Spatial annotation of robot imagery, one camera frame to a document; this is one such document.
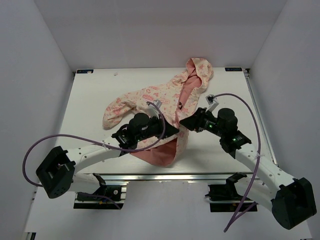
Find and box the aluminium right table rail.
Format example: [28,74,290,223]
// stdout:
[242,68,279,166]

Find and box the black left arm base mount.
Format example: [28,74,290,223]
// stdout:
[73,173,127,210]

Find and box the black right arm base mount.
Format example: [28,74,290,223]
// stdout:
[204,172,248,213]

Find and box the blue label sticker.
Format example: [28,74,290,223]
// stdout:
[76,69,94,74]
[224,67,243,72]

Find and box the pink cream printed hooded jacket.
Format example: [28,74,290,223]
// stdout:
[102,58,214,167]

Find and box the blue label sticker left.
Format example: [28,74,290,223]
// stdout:
[76,69,94,74]

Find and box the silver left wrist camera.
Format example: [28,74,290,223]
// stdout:
[145,99,162,118]

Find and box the blue label sticker right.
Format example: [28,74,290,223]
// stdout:
[224,67,243,72]

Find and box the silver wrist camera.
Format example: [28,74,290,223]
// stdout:
[145,99,162,118]
[205,94,219,112]

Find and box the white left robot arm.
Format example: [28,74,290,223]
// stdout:
[36,113,179,200]

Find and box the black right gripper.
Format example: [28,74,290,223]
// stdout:
[179,107,225,138]

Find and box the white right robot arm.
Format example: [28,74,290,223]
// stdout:
[179,108,317,230]

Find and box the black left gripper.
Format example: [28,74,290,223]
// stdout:
[135,114,179,143]

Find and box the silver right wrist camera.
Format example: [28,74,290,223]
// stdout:
[205,94,219,112]

